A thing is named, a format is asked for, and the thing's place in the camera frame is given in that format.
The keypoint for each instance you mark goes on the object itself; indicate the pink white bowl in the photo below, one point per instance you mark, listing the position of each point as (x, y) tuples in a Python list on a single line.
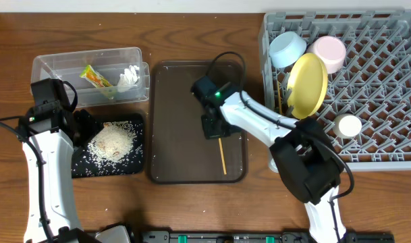
[(331, 51)]

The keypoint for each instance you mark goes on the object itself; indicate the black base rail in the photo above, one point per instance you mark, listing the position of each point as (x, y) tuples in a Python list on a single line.
[(286, 237)]

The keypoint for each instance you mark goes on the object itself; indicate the yellow plate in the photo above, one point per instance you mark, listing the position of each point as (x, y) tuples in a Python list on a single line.
[(307, 84)]

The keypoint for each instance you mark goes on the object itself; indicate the dark brown serving tray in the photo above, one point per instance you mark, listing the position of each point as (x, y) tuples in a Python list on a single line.
[(178, 151)]

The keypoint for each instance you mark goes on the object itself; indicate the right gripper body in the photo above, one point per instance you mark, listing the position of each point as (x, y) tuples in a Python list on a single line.
[(215, 126)]

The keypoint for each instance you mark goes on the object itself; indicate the small green white cup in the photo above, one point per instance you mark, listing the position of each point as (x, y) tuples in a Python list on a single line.
[(347, 126)]

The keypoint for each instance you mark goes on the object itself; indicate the pile of rice grains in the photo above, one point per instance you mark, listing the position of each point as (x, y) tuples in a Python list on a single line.
[(112, 143)]

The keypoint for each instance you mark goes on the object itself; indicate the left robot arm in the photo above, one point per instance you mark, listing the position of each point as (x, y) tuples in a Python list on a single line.
[(50, 133)]

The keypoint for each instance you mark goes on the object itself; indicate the grey dishwasher rack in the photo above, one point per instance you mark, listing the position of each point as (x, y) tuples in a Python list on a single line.
[(374, 83)]

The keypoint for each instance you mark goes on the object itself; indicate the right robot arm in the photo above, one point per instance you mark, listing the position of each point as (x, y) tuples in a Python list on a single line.
[(308, 165)]

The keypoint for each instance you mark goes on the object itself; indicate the white tissue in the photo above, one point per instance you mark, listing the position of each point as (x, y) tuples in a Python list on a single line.
[(129, 78)]

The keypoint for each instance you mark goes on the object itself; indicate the clear plastic bin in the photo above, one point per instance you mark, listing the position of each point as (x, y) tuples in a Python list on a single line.
[(108, 62)]

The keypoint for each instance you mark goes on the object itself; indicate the light blue bowl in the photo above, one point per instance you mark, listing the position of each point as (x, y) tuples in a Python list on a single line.
[(286, 49)]

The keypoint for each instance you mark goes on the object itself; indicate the green orange snack wrapper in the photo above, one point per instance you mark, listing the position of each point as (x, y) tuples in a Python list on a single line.
[(98, 81)]

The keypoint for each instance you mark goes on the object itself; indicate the black waste tray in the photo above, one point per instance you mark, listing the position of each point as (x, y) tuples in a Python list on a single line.
[(131, 165)]

